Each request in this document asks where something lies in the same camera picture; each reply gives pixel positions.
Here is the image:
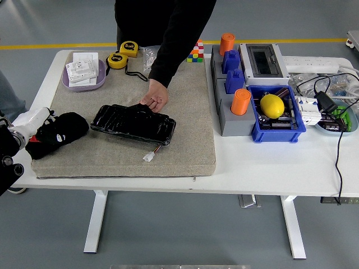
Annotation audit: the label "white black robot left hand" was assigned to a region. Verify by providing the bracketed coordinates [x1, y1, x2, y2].
[11, 106, 70, 145]

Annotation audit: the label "person's left hand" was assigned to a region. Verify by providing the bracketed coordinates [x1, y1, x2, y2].
[139, 78, 169, 113]

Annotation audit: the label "black glossy panel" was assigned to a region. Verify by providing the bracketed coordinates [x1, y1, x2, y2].
[90, 103, 177, 146]

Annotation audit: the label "black rag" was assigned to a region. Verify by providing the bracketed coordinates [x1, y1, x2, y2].
[25, 112, 90, 160]

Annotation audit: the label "clear plastic bag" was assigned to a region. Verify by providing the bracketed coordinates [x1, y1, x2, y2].
[139, 46, 160, 75]

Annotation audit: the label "yellow tape measure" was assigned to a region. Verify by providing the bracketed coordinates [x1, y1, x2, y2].
[119, 40, 140, 58]
[105, 52, 149, 82]

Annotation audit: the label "colourful puzzle cube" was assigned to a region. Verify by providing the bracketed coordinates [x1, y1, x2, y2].
[187, 39, 204, 63]

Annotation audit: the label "purple tray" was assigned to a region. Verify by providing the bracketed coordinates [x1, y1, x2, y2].
[61, 58, 107, 92]

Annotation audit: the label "flat white socket plate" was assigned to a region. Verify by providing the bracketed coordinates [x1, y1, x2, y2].
[72, 52, 99, 68]
[68, 76, 98, 87]

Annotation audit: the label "grey base block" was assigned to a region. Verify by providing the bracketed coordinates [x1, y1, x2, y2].
[210, 44, 245, 82]
[215, 78, 256, 137]

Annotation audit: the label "white socket with raised back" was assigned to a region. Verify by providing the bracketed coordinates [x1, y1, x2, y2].
[66, 59, 98, 82]

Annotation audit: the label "grey-brown mat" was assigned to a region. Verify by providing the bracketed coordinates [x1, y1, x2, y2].
[30, 49, 217, 179]

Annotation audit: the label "blue block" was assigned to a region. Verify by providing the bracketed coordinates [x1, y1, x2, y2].
[225, 68, 246, 95]
[222, 49, 242, 75]

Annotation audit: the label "orange cylinder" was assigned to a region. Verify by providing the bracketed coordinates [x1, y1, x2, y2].
[230, 89, 252, 115]
[219, 33, 236, 57]

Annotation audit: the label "white electrical distribution box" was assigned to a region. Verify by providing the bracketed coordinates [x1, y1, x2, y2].
[238, 43, 291, 86]

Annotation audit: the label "yellow lemon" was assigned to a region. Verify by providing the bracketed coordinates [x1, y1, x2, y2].
[260, 94, 286, 118]

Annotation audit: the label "white table leg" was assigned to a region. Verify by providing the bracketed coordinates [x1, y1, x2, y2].
[83, 190, 109, 254]
[280, 195, 307, 260]

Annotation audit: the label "blue plastic bin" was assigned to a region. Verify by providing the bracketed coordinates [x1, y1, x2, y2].
[246, 85, 307, 143]

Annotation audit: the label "clear bags of small parts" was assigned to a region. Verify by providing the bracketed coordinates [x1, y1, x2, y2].
[288, 72, 359, 99]

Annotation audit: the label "white circuit breaker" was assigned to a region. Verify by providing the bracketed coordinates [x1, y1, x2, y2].
[294, 95, 323, 126]

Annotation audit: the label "white power strip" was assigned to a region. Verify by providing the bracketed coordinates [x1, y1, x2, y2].
[282, 55, 340, 74]

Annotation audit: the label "green plastic pieces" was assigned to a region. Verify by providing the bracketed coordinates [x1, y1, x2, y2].
[332, 105, 355, 132]

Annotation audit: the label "light blue bowl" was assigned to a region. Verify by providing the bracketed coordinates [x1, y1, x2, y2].
[314, 98, 358, 137]

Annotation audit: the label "black table control box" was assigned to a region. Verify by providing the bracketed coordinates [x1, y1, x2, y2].
[320, 197, 359, 205]

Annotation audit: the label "grey cart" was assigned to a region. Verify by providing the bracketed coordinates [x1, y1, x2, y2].
[346, 30, 359, 52]

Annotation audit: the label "white connector with wires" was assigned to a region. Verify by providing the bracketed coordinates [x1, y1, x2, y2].
[142, 145, 163, 163]

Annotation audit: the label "grey metal bracket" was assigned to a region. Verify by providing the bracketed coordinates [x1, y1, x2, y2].
[238, 194, 262, 208]

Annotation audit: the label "black power adapter with cord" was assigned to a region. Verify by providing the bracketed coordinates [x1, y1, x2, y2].
[296, 72, 359, 206]

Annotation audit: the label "white cable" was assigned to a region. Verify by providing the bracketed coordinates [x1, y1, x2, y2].
[339, 66, 359, 99]

